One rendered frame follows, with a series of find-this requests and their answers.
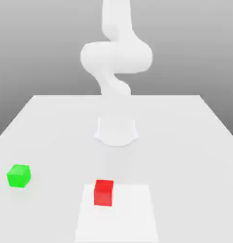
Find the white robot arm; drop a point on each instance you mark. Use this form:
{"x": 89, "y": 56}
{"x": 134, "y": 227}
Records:
{"x": 116, "y": 57}

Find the small red cube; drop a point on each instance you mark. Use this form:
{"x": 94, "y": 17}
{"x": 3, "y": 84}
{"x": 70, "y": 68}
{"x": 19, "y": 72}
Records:
{"x": 103, "y": 193}

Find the small green cube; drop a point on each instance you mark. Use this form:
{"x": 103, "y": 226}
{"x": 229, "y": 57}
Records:
{"x": 18, "y": 176}

